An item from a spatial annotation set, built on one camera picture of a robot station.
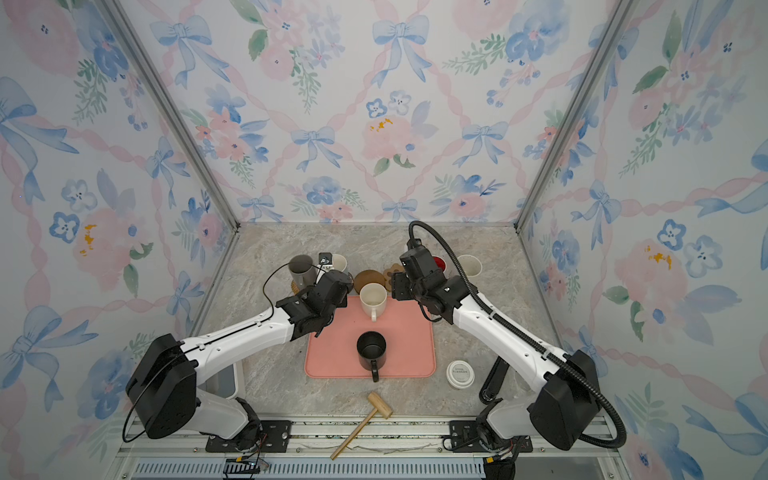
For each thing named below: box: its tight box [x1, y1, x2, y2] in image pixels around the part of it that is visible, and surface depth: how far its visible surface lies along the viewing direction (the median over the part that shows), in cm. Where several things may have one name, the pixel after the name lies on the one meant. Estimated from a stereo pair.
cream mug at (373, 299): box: [359, 282, 388, 323], surface depth 90 cm
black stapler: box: [479, 356, 510, 404], surface depth 82 cm
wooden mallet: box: [330, 391, 393, 460], surface depth 78 cm
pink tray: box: [305, 296, 436, 378], surface depth 88 cm
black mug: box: [356, 331, 387, 383], surface depth 83 cm
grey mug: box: [288, 254, 318, 293], surface depth 96 cm
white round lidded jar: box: [446, 360, 475, 389], surface depth 79 cm
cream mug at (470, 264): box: [457, 254, 483, 277], surface depth 100 cm
